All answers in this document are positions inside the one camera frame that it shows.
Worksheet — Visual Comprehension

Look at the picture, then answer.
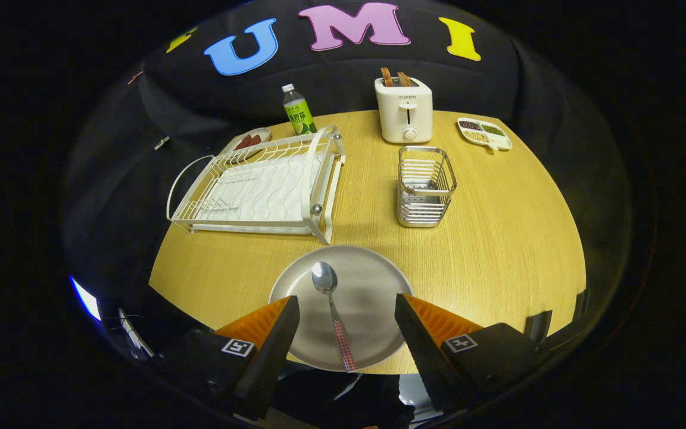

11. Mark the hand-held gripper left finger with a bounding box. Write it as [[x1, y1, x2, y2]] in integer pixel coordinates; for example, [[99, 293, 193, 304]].
[[155, 295, 301, 421]]

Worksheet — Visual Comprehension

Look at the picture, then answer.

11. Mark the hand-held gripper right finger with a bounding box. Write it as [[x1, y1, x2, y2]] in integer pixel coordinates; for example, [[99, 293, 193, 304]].
[[395, 293, 552, 412]]

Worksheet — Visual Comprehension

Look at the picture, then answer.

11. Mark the white round plate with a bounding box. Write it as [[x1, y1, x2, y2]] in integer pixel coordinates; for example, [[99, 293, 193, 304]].
[[269, 245, 415, 373]]

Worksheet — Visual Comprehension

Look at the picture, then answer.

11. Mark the spoon with red checkered handle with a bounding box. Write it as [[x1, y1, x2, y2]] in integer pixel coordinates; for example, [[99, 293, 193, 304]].
[[311, 262, 357, 372]]

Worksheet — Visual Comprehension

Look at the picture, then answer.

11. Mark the metal wire basket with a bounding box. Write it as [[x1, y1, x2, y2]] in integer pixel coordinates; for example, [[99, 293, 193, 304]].
[[397, 146, 457, 228]]

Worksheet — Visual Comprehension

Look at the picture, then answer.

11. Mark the white wire dish rack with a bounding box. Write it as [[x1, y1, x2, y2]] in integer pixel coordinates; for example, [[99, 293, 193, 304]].
[[166, 125, 347, 245]]

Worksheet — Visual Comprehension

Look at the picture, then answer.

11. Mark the small grey oval dish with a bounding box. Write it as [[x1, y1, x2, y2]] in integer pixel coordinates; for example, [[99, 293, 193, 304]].
[[224, 127, 272, 157]]

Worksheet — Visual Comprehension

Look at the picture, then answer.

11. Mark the black chair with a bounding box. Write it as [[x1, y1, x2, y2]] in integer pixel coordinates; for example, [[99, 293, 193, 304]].
[[525, 289, 589, 344]]

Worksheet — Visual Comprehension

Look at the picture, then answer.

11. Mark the white divided tray of beans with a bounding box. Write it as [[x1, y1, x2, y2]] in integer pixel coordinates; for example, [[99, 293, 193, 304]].
[[457, 117, 513, 151]]

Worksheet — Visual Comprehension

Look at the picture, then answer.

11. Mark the white toaster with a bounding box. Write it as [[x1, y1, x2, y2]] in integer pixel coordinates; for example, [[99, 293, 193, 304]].
[[375, 76, 434, 144]]

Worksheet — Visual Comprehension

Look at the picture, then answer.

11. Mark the green label drink bottle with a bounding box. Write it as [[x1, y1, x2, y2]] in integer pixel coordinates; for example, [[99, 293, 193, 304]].
[[282, 83, 318, 135]]

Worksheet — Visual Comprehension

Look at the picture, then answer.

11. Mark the black backdrop cloth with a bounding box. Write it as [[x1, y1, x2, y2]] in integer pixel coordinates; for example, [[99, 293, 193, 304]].
[[60, 0, 635, 334]]

